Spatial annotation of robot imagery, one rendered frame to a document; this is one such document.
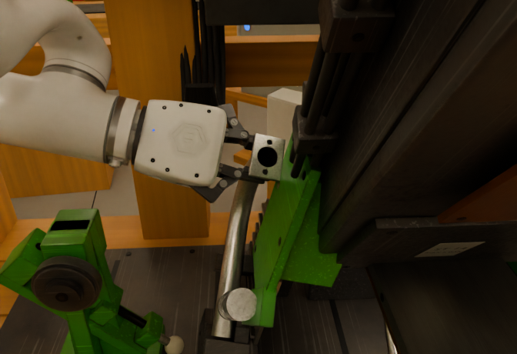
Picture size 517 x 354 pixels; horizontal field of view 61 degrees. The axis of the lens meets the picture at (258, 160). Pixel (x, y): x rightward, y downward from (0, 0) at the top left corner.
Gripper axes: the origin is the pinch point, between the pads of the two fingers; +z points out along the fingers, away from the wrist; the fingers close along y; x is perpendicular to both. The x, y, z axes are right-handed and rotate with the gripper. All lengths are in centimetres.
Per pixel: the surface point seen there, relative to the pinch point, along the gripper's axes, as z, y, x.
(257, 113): 48, 119, 285
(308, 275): 7.5, -13.5, -3.3
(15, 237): -40, -14, 51
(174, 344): -5.3, -25.3, 13.8
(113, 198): -41, 19, 217
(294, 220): 2.8, -8.4, -9.9
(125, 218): -19, -6, 51
